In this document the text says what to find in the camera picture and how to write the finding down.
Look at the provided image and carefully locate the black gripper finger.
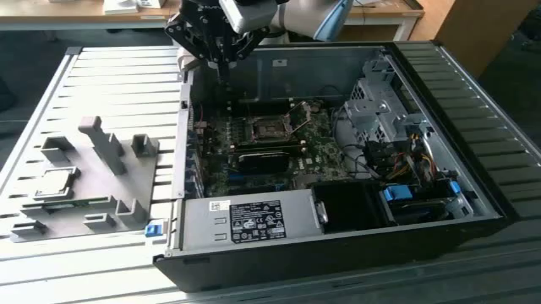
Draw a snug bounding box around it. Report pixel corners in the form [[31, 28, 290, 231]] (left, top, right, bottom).
[[225, 27, 272, 92], [163, 12, 228, 92]]

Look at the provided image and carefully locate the metal socket cover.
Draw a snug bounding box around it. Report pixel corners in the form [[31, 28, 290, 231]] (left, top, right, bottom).
[[284, 100, 314, 134]]

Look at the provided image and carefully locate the silver CPU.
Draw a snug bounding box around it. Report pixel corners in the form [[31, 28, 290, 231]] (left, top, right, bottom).
[[37, 167, 75, 199]]

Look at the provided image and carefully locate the CPU socket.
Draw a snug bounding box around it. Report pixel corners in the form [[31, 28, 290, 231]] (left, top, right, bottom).
[[249, 115, 296, 142]]

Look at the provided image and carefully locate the wooden desk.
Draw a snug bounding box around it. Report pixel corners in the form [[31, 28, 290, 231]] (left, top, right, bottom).
[[0, 0, 427, 42]]

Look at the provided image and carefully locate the metal drive cage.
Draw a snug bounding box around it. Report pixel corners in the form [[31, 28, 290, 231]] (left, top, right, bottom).
[[342, 47, 437, 143]]

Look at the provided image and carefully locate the black graphics card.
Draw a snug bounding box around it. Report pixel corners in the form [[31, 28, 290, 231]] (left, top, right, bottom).
[[234, 151, 293, 174]]

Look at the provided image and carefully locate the green motherboard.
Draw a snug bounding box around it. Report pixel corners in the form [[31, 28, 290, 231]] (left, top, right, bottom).
[[187, 99, 361, 197]]

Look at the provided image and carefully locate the wooden cabinet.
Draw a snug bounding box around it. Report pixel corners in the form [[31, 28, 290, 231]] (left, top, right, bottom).
[[408, 0, 540, 80]]

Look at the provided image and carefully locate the grey parts rack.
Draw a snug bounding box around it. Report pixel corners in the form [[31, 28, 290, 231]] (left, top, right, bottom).
[[8, 115, 162, 244]]

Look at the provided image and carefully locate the grey power supply unit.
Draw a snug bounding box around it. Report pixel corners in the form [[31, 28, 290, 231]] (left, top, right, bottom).
[[179, 189, 330, 251]]

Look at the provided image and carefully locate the blue disk carrier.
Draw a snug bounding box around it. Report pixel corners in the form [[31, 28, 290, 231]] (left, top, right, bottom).
[[378, 184, 456, 224]]

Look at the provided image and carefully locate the green RAM stick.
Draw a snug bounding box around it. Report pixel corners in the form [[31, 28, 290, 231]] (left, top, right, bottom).
[[41, 198, 94, 210]]

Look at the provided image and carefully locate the blue plastic clip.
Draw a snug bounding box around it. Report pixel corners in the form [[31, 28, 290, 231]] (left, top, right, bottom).
[[447, 179, 463, 200]]

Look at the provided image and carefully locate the black chair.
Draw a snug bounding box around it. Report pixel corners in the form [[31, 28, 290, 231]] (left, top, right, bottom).
[[509, 9, 541, 53]]

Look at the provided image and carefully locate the black PC case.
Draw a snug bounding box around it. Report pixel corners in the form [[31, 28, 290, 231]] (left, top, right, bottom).
[[153, 40, 521, 294]]

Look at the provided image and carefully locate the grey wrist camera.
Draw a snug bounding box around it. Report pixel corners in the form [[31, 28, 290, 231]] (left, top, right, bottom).
[[222, 0, 272, 34]]

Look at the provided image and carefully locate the grey case handle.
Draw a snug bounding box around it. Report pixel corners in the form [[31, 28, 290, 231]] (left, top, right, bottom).
[[177, 47, 202, 82]]

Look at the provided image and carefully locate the coloured wire bundle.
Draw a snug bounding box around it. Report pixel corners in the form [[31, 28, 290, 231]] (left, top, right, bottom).
[[393, 132, 439, 183]]

